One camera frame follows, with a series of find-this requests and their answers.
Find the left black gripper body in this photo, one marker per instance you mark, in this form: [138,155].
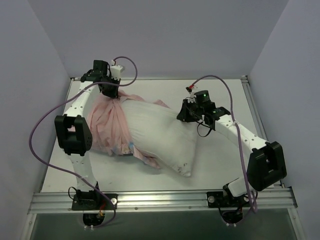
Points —
[110,89]

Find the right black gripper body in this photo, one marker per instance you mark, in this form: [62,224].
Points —
[185,114]

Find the white pillow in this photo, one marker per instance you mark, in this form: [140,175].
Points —
[157,133]

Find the blue pink printed pillowcase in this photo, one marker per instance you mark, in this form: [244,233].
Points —
[109,128]

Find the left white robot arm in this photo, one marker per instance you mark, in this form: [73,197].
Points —
[73,133]

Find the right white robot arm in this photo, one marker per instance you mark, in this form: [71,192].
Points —
[222,122]

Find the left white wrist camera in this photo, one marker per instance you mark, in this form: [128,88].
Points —
[116,71]

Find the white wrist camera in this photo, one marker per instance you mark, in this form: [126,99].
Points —
[116,71]
[191,90]

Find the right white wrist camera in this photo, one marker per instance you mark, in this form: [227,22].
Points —
[191,90]

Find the aluminium back rail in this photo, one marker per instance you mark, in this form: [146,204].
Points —
[175,78]

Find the aluminium rail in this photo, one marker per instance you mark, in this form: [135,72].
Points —
[257,112]
[175,78]
[160,201]

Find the aluminium right side rail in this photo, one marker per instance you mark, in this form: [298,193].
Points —
[257,112]

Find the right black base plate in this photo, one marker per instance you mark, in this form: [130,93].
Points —
[221,199]

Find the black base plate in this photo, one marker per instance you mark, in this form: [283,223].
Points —
[221,199]
[89,201]

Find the aluminium front rail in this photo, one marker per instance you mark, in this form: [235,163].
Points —
[160,201]

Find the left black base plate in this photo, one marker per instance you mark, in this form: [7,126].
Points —
[89,201]

